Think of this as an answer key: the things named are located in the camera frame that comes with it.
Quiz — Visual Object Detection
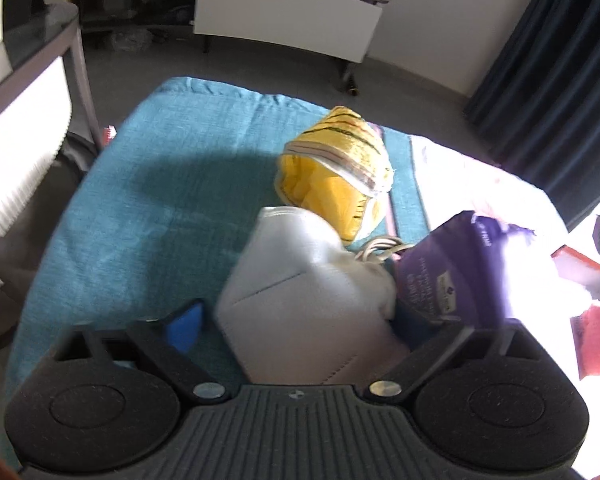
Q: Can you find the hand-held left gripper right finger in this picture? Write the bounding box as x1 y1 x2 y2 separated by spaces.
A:
362 320 556 406

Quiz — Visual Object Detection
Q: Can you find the red-rimmed cardboard box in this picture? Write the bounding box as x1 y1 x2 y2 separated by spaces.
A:
550 244 600 306

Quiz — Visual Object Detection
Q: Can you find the dark blue curtain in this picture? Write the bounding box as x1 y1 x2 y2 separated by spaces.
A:
462 0 600 231

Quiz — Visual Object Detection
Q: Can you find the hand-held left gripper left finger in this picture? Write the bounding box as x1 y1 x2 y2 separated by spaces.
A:
55 299 231 403

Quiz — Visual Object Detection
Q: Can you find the white face mask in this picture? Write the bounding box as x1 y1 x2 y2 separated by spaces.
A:
214 206 411 386

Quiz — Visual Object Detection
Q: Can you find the yellow cloth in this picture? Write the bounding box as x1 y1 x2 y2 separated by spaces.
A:
274 152 387 246

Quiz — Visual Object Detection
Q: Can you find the white cabinet drawer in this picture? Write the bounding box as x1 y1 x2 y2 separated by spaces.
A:
194 0 383 65

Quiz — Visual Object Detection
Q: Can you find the teal striped blanket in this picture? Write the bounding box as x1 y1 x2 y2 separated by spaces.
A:
5 76 581 391

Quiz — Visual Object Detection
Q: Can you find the round glass-top table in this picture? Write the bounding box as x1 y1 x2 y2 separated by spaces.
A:
0 0 103 161

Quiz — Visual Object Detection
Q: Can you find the purple tissue pack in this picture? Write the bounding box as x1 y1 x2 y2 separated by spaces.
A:
392 210 536 333

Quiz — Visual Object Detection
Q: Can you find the white USB cable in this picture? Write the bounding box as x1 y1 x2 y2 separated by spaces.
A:
355 236 416 263

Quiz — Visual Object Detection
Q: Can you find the clear plastic bag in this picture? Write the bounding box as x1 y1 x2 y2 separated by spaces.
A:
102 27 153 52

